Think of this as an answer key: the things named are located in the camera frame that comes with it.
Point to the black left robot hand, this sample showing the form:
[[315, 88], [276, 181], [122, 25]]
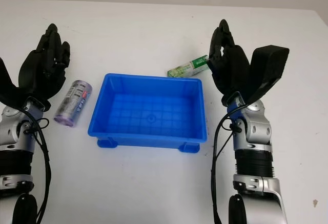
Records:
[[36, 67]]

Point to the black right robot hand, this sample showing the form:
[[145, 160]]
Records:
[[233, 65]]

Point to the green toothpaste box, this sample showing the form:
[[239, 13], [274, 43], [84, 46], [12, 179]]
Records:
[[187, 67]]

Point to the purple garbage bag roll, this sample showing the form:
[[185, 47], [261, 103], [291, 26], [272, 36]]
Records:
[[74, 101]]

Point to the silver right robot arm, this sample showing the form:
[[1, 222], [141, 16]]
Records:
[[256, 162]]

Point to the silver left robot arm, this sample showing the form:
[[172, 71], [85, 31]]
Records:
[[15, 142]]

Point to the blue plastic tray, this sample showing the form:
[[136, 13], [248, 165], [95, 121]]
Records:
[[151, 111]]

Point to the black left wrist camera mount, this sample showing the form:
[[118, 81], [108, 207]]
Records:
[[9, 80]]

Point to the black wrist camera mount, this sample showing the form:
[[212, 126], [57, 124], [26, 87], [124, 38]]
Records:
[[269, 65], [9, 80]]

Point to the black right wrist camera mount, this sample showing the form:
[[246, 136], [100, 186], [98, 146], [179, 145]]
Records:
[[269, 65]]

